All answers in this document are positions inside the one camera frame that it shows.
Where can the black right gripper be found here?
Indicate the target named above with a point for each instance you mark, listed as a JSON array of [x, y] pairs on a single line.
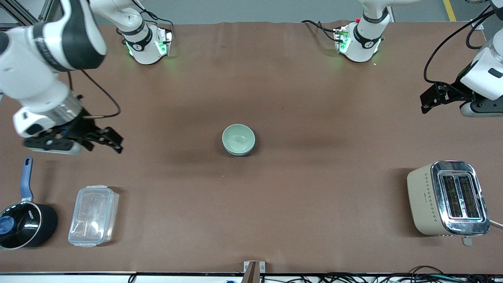
[[81, 125]]

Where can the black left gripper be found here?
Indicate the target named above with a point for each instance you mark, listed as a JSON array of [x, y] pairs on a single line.
[[452, 90]]

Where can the pale green bowl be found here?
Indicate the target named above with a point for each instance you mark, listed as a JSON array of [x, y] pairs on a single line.
[[238, 137]]

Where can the blue bowl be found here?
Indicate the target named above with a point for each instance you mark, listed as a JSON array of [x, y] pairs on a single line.
[[238, 154]]

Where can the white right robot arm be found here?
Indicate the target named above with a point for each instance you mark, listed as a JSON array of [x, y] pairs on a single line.
[[39, 59]]

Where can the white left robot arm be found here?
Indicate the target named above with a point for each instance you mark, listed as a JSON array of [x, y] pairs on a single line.
[[363, 47]]

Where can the clear plastic food container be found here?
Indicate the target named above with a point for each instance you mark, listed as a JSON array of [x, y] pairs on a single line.
[[93, 216]]

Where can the beige chrome toaster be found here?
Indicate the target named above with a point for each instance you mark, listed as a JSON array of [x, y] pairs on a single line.
[[448, 198]]

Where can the metal base connector plate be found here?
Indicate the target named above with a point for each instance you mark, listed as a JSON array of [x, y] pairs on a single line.
[[341, 39], [166, 41]]

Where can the glass lid blue knob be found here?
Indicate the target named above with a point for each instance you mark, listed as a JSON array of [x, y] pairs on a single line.
[[17, 224]]

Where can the brown table cover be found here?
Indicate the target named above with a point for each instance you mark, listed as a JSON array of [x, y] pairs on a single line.
[[251, 196]]

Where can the metal table edge bracket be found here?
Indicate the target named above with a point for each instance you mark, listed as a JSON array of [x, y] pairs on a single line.
[[253, 269]]

